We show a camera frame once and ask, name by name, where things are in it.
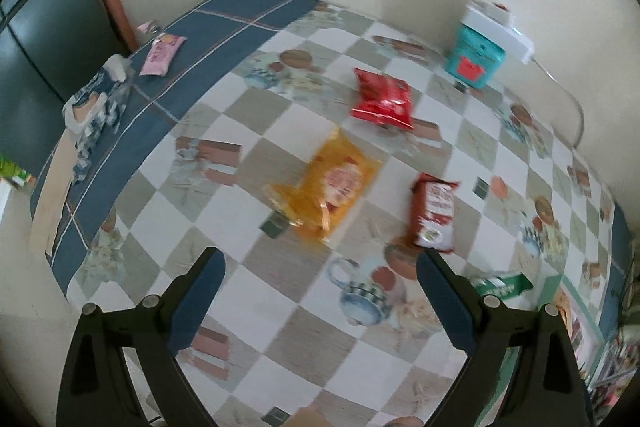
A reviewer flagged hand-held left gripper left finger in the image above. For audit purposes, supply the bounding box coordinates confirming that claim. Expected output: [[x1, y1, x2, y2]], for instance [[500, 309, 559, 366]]
[[56, 247, 226, 427]]

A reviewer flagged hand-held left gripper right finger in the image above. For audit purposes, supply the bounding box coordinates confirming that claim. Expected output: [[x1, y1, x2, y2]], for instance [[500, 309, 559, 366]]
[[416, 248, 592, 427]]

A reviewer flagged long dark green snack packet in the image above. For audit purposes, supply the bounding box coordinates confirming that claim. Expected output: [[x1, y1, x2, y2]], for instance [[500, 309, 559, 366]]
[[462, 272, 533, 303]]

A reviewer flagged red white snack packet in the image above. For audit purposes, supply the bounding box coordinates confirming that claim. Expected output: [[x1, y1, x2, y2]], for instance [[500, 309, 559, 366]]
[[407, 173, 461, 253]]

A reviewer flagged teal rimmed white box tray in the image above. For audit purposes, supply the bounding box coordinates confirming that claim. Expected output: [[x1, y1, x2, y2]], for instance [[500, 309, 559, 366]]
[[500, 274, 607, 427]]

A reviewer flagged yellow snack packet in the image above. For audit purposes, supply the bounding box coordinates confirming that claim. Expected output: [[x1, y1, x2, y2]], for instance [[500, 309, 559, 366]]
[[267, 127, 383, 244]]

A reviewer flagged checkered printed tablecloth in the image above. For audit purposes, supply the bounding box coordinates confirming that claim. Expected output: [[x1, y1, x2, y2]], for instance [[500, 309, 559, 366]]
[[30, 0, 632, 427]]

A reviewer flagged blue white tissue pack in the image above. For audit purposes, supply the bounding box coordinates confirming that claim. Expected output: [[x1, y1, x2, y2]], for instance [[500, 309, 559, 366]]
[[62, 54, 133, 180]]

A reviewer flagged green carton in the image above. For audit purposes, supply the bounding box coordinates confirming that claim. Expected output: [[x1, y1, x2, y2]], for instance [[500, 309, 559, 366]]
[[0, 154, 37, 194]]

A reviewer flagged teal tin with red crab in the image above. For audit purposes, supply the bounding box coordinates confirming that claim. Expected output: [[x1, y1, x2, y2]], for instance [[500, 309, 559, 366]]
[[445, 19, 507, 88]]

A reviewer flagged small pink packet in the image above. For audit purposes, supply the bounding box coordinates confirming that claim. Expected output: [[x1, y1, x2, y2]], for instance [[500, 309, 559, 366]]
[[139, 34, 187, 78]]

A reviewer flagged white power strip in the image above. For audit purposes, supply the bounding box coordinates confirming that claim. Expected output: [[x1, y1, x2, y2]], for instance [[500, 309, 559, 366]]
[[465, 2, 535, 64]]

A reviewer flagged dark grey cabinet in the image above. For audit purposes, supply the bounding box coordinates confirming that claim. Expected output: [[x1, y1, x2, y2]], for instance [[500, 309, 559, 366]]
[[0, 0, 132, 162]]

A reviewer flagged long white cable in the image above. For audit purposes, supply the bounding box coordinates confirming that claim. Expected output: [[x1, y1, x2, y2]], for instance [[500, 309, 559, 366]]
[[532, 56, 585, 148]]

